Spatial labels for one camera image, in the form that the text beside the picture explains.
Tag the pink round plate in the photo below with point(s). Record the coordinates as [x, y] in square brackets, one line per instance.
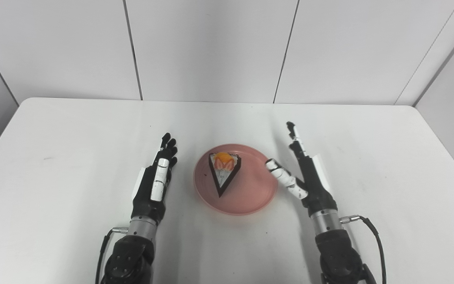
[235, 179]

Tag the cake slice with fruit topping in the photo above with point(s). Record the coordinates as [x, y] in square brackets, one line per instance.
[224, 171]

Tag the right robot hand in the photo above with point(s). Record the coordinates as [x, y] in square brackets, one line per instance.
[307, 181]

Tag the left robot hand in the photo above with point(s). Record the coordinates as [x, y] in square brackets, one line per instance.
[154, 189]

